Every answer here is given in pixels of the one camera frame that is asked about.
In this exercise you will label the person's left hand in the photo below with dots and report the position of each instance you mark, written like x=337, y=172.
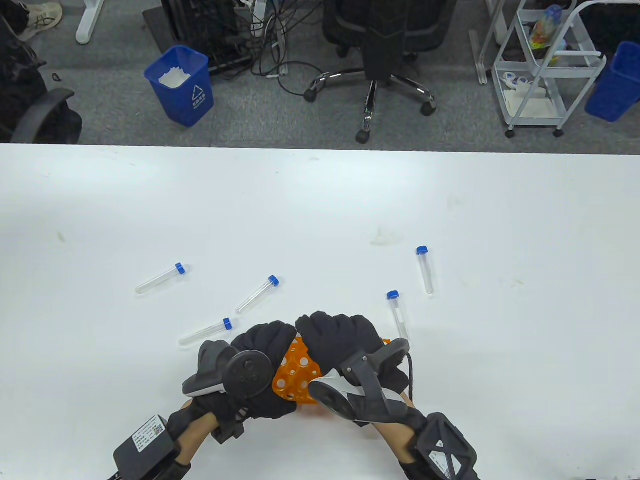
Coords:
x=265, y=340

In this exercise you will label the person's right hand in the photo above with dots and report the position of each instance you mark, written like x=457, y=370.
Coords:
x=340, y=335

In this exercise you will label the blue-capped clear test tube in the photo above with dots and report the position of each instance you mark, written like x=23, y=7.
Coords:
x=422, y=251
x=272, y=281
x=393, y=296
x=227, y=324
x=160, y=280

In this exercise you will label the orange test tube rack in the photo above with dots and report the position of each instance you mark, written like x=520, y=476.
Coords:
x=312, y=372

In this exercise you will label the person's right forearm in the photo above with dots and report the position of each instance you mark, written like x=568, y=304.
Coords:
x=395, y=440

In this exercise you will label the grey and black handheld controller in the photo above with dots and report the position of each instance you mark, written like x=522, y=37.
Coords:
x=370, y=395
x=247, y=372

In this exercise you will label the black labelled wrist box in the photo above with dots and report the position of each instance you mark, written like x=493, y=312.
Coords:
x=142, y=440

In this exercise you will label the blue bin with white symbol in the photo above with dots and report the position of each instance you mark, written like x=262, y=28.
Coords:
x=185, y=100

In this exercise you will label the white crumpled paper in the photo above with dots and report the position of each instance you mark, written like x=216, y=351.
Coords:
x=174, y=79

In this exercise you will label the white desk foot bar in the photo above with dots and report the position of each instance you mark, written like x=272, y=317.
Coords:
x=282, y=50

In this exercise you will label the black swivel office chair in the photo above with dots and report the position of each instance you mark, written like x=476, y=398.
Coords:
x=385, y=45

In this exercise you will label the white sheet on cart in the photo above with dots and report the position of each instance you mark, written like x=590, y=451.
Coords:
x=535, y=106

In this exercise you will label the white tape rolls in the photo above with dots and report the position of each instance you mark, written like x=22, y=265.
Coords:
x=510, y=77

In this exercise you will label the white desk leg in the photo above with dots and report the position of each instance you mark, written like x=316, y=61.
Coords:
x=479, y=55
x=89, y=25

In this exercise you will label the black computer tower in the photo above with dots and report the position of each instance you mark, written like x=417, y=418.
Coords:
x=200, y=25

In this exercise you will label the white power strip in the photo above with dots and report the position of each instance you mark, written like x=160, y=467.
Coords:
x=258, y=15

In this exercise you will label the dark floor board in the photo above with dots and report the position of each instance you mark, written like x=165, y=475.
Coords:
x=157, y=27

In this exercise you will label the black armrest chair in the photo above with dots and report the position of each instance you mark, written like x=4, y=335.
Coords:
x=25, y=90

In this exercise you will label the white wheeled cart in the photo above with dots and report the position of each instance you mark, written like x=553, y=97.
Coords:
x=570, y=71

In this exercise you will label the plain blue bin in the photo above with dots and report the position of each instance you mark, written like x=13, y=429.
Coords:
x=615, y=85

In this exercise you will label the colourful plastic bottle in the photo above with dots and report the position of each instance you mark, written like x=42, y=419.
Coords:
x=545, y=25

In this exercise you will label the black glove bracket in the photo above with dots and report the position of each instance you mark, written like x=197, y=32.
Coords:
x=227, y=431

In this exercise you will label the black lattice wrist mount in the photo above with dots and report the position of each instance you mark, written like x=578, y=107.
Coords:
x=445, y=445

